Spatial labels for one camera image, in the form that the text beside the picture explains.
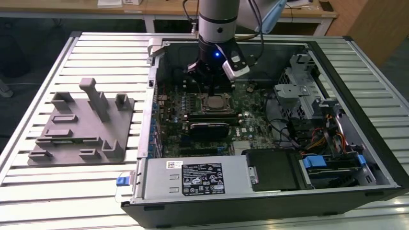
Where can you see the green motherboard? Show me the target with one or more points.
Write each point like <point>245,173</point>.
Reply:
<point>252,105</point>

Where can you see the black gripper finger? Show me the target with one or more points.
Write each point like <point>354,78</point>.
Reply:
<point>215,87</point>
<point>211,87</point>

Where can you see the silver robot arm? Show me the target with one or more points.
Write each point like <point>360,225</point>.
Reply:
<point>218,21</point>

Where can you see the blue case latch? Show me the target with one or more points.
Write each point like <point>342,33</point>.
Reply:
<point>123,181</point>

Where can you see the CPU socket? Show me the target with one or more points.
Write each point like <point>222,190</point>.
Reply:
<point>202,109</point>

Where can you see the wooden cabinet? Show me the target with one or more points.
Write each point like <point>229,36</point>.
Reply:
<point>378,28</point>

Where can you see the silver CPU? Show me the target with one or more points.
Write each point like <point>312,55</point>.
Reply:
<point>215,102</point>

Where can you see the black plastic shroud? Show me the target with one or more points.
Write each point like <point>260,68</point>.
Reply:
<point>275,167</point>

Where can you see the black PC case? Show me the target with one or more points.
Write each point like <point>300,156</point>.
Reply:
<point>209,213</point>

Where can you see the silver chipset heatsink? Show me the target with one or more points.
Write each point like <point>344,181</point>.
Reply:
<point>242,146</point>

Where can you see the grey parts rack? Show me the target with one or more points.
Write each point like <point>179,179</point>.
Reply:
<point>83,124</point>

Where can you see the silver power supply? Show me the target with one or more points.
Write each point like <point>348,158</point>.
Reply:
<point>157,182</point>

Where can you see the metal drive cage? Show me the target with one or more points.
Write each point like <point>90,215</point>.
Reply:
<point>292,92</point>

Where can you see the white box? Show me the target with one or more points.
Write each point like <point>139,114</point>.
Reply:
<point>133,1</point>
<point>110,3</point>

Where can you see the small black object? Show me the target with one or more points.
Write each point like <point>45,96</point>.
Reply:
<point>327,6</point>

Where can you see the black camera bracket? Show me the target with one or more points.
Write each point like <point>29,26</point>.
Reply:
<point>231,51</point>

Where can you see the blue carrier tab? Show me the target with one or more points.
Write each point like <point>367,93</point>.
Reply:
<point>362,161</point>

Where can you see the wooden desk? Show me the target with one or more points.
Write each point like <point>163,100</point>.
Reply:
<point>65,9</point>

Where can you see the black expansion slot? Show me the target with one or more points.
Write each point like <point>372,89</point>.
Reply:
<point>198,151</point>

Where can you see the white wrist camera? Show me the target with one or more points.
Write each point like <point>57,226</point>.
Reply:
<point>238,73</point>

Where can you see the metal disk bay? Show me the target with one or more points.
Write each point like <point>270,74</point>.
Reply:
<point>371,177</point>

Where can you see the graphics card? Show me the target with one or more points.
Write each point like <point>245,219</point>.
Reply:
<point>210,131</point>

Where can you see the silver coin battery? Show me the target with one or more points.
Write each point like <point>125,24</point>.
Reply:
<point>251,87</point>

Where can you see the blue disk carrier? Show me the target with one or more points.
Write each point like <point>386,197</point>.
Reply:
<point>315,163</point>

